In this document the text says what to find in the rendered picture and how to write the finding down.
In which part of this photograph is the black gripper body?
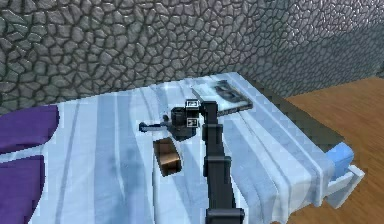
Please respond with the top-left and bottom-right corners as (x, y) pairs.
(162, 106), (200, 142)

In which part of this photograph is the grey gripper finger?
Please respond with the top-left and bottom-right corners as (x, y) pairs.
(138, 121), (173, 133)

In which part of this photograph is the brown box alarm clock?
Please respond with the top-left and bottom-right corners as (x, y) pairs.
(153, 137), (183, 178)

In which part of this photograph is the bed with striped blue cover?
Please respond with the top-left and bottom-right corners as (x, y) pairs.
(0, 71), (366, 224)

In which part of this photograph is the grey book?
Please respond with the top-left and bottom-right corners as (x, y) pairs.
(191, 79), (254, 118)

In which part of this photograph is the purple pillow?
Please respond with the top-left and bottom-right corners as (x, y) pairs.
(0, 105), (61, 155)
(0, 155), (46, 224)

